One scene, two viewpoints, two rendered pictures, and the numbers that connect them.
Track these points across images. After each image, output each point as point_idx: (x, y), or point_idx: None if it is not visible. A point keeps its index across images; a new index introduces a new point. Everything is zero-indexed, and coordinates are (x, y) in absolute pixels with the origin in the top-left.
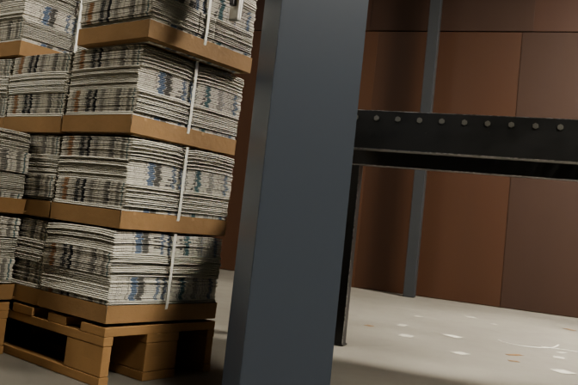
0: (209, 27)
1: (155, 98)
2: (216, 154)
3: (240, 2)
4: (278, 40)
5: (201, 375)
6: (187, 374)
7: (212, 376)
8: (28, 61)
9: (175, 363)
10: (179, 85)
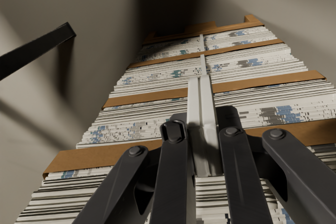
0: (219, 184)
1: (295, 94)
2: (145, 92)
3: (205, 104)
4: None
5: (161, 25)
6: (170, 30)
7: (156, 18)
8: None
9: (185, 27)
10: (245, 122)
